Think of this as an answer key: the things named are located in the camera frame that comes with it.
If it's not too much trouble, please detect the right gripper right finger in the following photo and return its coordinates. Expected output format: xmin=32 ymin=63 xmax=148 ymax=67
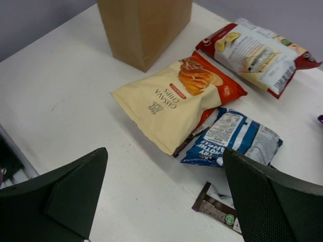
xmin=223 ymin=148 xmax=322 ymax=241

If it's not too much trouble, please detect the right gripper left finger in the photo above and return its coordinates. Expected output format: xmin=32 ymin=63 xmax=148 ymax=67
xmin=1 ymin=147 xmax=108 ymax=241

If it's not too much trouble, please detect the brown M&M's packet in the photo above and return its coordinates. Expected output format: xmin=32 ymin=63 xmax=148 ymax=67
xmin=172 ymin=108 xmax=219 ymax=158
xmin=192 ymin=182 xmax=242 ymax=234

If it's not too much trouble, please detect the blue snack bag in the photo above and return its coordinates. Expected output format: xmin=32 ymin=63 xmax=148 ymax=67
xmin=181 ymin=107 xmax=283 ymax=167

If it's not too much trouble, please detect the purple M&M's packet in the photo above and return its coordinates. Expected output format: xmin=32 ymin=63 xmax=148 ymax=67
xmin=317 ymin=115 xmax=323 ymax=124

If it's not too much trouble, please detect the cream snack packet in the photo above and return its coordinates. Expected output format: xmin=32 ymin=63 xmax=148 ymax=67
xmin=112 ymin=51 xmax=247 ymax=155

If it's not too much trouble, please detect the red snack packet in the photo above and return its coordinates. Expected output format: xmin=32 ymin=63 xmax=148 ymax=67
xmin=196 ymin=18 xmax=321 ymax=98

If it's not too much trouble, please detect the brown paper bag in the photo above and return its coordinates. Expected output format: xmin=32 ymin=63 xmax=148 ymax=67
xmin=97 ymin=0 xmax=193 ymax=72

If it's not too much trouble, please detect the aluminium mounting rail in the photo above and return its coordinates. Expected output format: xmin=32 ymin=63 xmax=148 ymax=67
xmin=1 ymin=126 xmax=39 ymax=189

